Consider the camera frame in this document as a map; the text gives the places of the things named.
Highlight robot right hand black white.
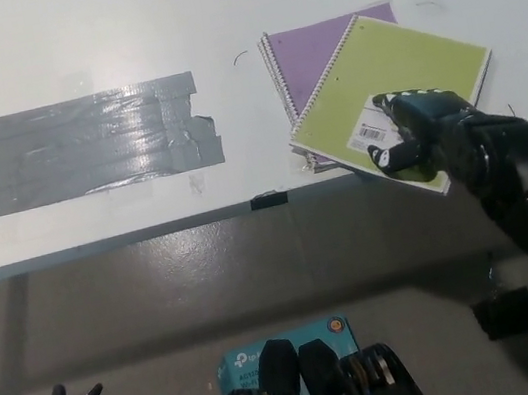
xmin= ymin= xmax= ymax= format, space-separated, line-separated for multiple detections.
xmin=358 ymin=77 xmax=489 ymax=190

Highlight green spiral notebook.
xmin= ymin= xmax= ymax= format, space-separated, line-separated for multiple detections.
xmin=269 ymin=0 xmax=516 ymax=221

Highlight black robot body blocks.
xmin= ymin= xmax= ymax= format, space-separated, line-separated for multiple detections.
xmin=200 ymin=314 xmax=428 ymax=395

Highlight purple spiral notebook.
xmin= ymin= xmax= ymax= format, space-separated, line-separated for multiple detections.
xmin=253 ymin=0 xmax=423 ymax=181

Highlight teal router box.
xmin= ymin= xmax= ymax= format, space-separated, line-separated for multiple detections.
xmin=209 ymin=311 xmax=367 ymax=395

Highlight grey duct tape patch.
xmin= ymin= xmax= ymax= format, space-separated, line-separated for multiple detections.
xmin=0 ymin=67 xmax=231 ymax=220

